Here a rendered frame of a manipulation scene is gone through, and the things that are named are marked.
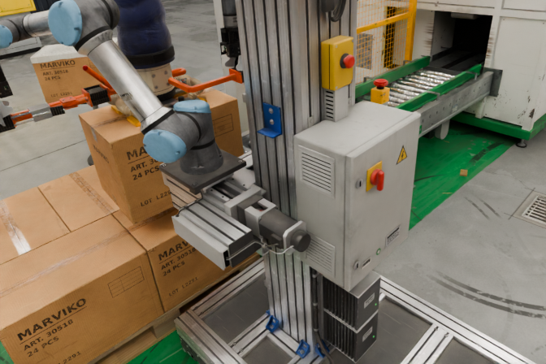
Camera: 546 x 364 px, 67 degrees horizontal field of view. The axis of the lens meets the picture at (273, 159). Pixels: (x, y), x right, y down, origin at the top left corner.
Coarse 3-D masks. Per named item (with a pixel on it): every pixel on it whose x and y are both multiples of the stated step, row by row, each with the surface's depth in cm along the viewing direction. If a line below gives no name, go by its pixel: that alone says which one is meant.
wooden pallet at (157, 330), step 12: (240, 264) 228; (228, 276) 238; (204, 288) 215; (216, 288) 230; (192, 300) 224; (168, 312) 203; (180, 312) 218; (156, 324) 201; (168, 324) 206; (132, 336) 193; (144, 336) 206; (156, 336) 203; (120, 348) 201; (132, 348) 201; (144, 348) 200; (96, 360) 184; (108, 360) 196; (120, 360) 196
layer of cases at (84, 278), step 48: (48, 192) 233; (96, 192) 229; (0, 240) 197; (48, 240) 194; (96, 240) 192; (144, 240) 189; (0, 288) 169; (48, 288) 167; (96, 288) 172; (144, 288) 189; (192, 288) 209; (0, 336) 152; (48, 336) 165; (96, 336) 180
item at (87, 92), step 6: (102, 84) 171; (84, 90) 166; (90, 90) 169; (96, 90) 169; (102, 90) 166; (108, 90) 168; (84, 96) 168; (90, 96) 164; (96, 96) 165; (102, 96) 167; (108, 96) 169; (90, 102) 165; (96, 102) 166; (102, 102) 167
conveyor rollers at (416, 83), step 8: (416, 72) 362; (424, 72) 365; (432, 72) 360; (440, 72) 356; (400, 80) 347; (408, 80) 349; (416, 80) 345; (424, 80) 348; (432, 80) 343; (440, 80) 339; (392, 88) 333; (400, 88) 337; (408, 88) 332; (416, 88) 329; (424, 88) 331; (456, 88) 322; (360, 96) 325; (368, 96) 321; (392, 96) 323; (400, 96) 319; (408, 96) 315; (440, 96) 313; (392, 104) 305; (248, 144) 269
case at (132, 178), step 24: (216, 96) 195; (96, 120) 179; (120, 120) 177; (216, 120) 187; (96, 144) 179; (120, 144) 162; (144, 144) 169; (240, 144) 201; (96, 168) 200; (120, 168) 166; (144, 168) 172; (120, 192) 175; (144, 192) 176; (168, 192) 184; (144, 216) 181
